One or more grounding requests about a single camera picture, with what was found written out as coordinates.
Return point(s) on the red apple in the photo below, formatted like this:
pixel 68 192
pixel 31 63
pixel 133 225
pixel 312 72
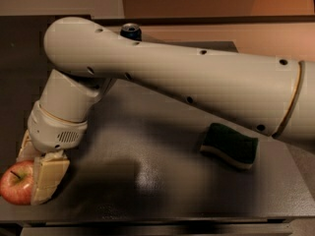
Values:
pixel 16 183

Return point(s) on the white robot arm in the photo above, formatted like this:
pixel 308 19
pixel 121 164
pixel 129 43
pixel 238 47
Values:
pixel 273 96

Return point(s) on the dark blue soda can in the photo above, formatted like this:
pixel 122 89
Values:
pixel 131 31

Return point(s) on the green and yellow sponge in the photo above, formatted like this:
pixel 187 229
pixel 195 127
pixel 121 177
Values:
pixel 231 146

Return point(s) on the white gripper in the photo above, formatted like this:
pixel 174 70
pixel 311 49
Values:
pixel 54 132

